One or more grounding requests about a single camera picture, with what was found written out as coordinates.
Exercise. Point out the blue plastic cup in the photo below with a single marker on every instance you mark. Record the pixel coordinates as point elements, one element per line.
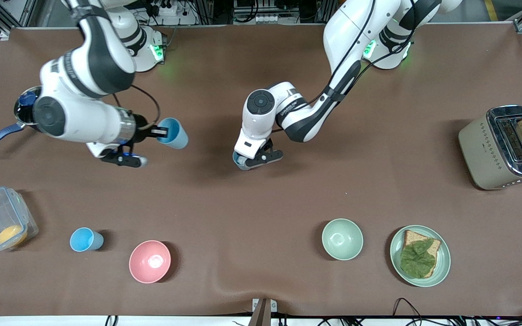
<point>177,133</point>
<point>83,239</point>

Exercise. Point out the brown table cover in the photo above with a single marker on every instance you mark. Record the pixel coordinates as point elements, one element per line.
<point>261,203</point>

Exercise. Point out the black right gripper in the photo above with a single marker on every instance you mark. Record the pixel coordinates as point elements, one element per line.
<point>142,127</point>

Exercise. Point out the brown bread slice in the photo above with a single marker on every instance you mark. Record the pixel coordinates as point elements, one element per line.
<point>434,246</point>

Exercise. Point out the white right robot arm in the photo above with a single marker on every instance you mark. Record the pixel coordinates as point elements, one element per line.
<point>84,68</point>

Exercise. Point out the pale green plate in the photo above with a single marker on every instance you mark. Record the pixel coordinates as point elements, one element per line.
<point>442,262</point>

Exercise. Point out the white socket bar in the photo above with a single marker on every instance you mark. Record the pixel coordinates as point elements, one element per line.
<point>266,19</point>

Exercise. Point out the pink bowl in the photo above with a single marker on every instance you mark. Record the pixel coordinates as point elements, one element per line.
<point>149,261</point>

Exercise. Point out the metal table edge bracket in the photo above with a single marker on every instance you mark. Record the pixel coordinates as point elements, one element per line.
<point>264,310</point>

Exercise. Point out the grey-blue plastic cup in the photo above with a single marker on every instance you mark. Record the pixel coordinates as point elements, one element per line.
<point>238,161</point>

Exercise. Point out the orange round food piece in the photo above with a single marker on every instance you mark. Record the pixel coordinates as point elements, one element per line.
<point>11,234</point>

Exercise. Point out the beige steel toaster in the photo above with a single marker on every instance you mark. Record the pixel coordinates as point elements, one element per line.
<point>480,149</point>

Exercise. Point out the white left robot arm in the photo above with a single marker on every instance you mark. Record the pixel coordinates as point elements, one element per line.
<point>347,27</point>

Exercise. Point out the green lettuce leaf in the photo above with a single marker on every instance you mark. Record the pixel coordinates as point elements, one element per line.
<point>417,259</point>

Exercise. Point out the pale green bowl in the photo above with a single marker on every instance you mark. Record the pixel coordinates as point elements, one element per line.
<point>342,239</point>

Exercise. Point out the white power strip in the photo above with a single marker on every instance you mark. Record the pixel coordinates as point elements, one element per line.
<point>169,8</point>

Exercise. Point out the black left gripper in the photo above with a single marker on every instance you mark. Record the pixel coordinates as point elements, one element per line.
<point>267,147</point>

